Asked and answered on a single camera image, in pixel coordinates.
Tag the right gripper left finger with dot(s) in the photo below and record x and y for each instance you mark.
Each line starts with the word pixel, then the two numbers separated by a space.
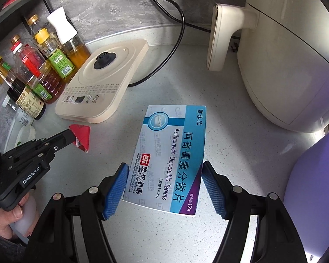
pixel 53 239

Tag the red paper wrapper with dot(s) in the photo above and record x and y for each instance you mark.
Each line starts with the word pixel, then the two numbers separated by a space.
pixel 82 134

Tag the blue white medicine box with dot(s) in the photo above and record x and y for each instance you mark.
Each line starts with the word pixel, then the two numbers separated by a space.
pixel 165 172

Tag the purple plastic trash bin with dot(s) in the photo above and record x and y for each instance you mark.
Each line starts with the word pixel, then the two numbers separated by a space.
pixel 307 197

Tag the black kitchen shelf rack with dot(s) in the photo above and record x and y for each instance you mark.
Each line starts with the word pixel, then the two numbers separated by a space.
pixel 15 13

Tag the left hand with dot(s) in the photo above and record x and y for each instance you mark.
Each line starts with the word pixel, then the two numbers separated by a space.
pixel 9 217

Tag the small clear white cap jar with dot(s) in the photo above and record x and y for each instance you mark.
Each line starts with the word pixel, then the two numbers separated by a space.
pixel 20 115

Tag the dark soy sauce bottle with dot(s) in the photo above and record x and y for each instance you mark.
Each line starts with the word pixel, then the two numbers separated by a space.
pixel 22 95

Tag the red cap oil bottle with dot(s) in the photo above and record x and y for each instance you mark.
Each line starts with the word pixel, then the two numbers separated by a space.
pixel 36 71

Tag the yellow cap green label bottle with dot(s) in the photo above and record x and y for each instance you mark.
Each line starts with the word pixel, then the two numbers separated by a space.
pixel 49 45

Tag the white top oil sprayer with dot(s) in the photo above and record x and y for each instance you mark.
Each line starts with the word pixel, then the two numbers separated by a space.
pixel 69 38

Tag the cream air fryer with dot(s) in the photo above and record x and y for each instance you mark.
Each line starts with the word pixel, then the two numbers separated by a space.
pixel 283 56

